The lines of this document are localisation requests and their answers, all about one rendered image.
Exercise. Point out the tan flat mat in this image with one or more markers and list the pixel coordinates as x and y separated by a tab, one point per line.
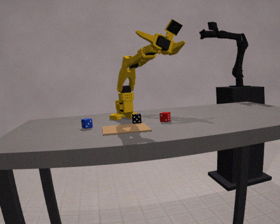
124	129

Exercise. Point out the red die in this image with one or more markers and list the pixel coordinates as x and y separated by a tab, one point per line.
165	117

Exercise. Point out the blue die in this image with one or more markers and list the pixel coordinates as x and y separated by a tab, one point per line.
87	123

